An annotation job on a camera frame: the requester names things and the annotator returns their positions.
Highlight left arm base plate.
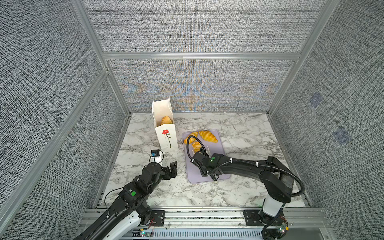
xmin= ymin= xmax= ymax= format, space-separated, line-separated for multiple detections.
xmin=141 ymin=210 xmax=166 ymax=228

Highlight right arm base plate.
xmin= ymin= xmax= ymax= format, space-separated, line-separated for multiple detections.
xmin=243 ymin=209 xmax=289 ymax=233

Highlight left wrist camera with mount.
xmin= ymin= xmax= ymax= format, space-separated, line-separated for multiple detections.
xmin=149 ymin=149 xmax=164 ymax=165

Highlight small croissant top left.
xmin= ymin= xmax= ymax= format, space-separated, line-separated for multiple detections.
xmin=184 ymin=131 xmax=199 ymax=145

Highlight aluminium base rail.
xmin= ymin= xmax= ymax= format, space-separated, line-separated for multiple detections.
xmin=78 ymin=207 xmax=336 ymax=240

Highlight white paper bag with rose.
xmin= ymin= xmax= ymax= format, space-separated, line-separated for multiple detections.
xmin=152 ymin=99 xmax=178 ymax=152

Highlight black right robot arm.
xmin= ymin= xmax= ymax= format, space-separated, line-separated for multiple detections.
xmin=190 ymin=151 xmax=302 ymax=218

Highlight braided bread roll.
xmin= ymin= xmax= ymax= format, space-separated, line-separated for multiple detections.
xmin=192 ymin=141 xmax=203 ymax=153

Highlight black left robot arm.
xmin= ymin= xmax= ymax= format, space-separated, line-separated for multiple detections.
xmin=75 ymin=162 xmax=178 ymax=240

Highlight black corrugated cable conduit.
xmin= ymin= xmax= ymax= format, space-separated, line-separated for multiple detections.
xmin=185 ymin=135 xmax=306 ymax=240

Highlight metal tongs with white tips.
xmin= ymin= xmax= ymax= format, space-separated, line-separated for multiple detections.
xmin=187 ymin=148 xmax=219 ymax=182

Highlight lilac plastic tray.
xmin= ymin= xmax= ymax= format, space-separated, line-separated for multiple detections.
xmin=183 ymin=129 xmax=225 ymax=184

